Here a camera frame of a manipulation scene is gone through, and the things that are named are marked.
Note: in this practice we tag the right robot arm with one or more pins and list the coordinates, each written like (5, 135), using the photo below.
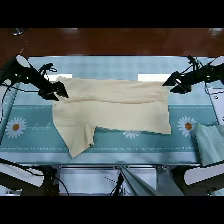
(210, 71)

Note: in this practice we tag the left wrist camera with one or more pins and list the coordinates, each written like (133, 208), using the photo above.
(47, 68)

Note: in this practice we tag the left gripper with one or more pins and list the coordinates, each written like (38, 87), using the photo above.
(48, 87)

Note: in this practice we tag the silver frame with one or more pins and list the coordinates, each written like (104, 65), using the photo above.
(140, 181)

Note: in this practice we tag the pale green garment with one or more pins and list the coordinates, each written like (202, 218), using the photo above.
(211, 143)

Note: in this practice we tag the cream T-shirt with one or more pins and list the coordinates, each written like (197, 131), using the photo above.
(113, 105)

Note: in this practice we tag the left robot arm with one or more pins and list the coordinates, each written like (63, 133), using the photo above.
(20, 71)

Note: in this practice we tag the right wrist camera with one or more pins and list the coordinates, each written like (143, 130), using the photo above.
(194, 63)

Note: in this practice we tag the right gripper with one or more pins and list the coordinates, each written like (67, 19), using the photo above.
(186, 81)

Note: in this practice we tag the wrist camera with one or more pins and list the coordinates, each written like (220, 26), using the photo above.
(194, 63)
(47, 68)

